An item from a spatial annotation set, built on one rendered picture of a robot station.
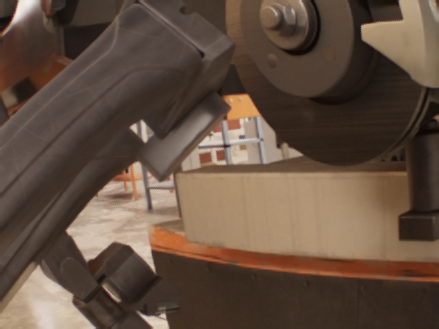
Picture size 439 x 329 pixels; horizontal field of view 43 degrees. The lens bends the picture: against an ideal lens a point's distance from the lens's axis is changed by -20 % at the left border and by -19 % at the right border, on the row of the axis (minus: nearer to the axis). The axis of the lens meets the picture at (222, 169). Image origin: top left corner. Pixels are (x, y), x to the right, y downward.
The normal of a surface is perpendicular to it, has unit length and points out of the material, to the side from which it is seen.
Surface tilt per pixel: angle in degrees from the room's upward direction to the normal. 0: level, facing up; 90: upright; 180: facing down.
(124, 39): 65
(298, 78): 90
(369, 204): 90
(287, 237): 90
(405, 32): 90
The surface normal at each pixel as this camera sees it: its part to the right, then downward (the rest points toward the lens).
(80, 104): 0.33, -0.39
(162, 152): 0.02, -0.07
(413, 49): -0.79, 0.17
